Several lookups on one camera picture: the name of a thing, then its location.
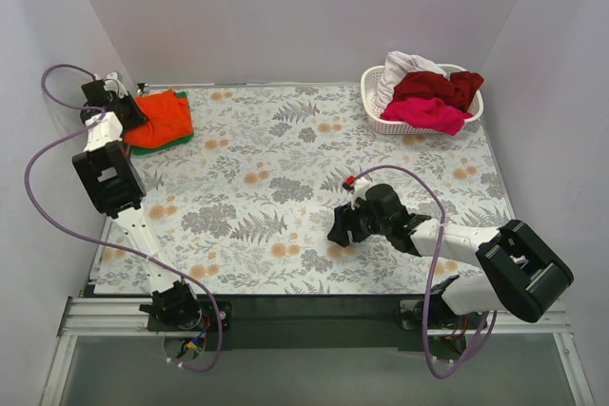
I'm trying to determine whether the orange t-shirt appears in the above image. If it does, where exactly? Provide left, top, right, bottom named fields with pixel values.
left=123, top=90, right=195, bottom=149

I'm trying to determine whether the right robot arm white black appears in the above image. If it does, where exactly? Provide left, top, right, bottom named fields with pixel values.
left=327, top=177, right=574, bottom=328

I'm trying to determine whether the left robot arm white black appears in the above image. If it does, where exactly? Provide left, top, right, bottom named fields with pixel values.
left=72, top=72, right=203, bottom=330

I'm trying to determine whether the floral patterned table mat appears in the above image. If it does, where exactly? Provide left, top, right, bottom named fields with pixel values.
left=92, top=84, right=537, bottom=297

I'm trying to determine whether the folded green t-shirt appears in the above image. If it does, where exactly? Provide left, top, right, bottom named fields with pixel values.
left=130, top=89, right=194, bottom=157

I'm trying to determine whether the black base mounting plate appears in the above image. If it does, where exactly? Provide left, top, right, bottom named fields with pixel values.
left=147, top=292, right=489, bottom=353

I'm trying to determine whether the magenta pink t-shirt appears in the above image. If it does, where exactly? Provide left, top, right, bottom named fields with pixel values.
left=381, top=97, right=473, bottom=136

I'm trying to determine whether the white plastic laundry basket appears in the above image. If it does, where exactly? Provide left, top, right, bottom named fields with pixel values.
left=360, top=64, right=484, bottom=135

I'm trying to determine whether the dark red t-shirt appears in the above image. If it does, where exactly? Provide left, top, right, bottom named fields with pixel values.
left=392, top=71, right=484, bottom=112

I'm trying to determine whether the white t-shirt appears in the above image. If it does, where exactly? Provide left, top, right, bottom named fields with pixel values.
left=375, top=50, right=448, bottom=109

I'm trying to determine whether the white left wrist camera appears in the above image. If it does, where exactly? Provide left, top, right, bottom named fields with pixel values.
left=94, top=71, right=128, bottom=100

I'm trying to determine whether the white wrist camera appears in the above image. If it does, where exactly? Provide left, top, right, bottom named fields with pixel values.
left=94, top=71, right=128, bottom=100
left=343, top=176, right=372, bottom=209

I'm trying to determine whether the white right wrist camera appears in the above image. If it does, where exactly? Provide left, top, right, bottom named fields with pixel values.
left=343, top=176, right=372, bottom=209

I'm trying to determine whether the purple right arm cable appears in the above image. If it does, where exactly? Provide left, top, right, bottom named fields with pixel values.
left=344, top=164, right=499, bottom=379

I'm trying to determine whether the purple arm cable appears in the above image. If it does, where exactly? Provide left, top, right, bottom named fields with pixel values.
left=23, top=63, right=225, bottom=374
left=344, top=164, right=499, bottom=379

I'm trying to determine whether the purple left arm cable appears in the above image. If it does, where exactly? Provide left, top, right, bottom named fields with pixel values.
left=23, top=63, right=225, bottom=374

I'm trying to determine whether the aluminium frame rail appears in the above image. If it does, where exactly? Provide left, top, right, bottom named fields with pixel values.
left=60, top=298, right=572, bottom=335

